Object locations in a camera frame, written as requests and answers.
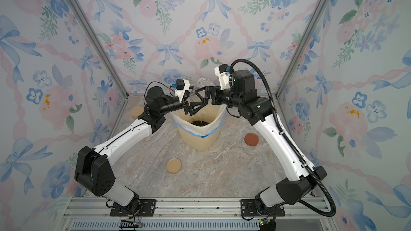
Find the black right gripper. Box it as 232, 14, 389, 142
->
197, 86, 245, 110

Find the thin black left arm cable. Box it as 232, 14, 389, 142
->
144, 81, 176, 98

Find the translucent bin liner blue band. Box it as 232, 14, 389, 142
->
171, 99, 226, 138

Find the red jar lid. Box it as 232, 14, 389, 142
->
244, 133, 259, 147

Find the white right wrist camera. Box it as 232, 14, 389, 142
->
214, 64, 233, 90

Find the cream ribbed trash bin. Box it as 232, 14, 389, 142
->
178, 127, 220, 151

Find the glass jar tan lid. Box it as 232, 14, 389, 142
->
191, 78, 215, 95

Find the black corrugated cable conduit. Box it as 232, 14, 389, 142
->
229, 59, 337, 218

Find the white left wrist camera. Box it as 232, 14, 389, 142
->
172, 79, 193, 102

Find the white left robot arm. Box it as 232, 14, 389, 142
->
74, 86, 213, 215

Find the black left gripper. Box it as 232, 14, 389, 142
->
160, 99, 207, 117

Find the aluminium mounting rail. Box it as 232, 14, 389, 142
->
57, 197, 337, 231

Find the glass jar light wood lid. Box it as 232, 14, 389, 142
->
130, 106, 144, 120

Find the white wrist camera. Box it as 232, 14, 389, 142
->
172, 79, 193, 102
214, 64, 233, 90

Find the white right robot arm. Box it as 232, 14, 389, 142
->
190, 70, 328, 216

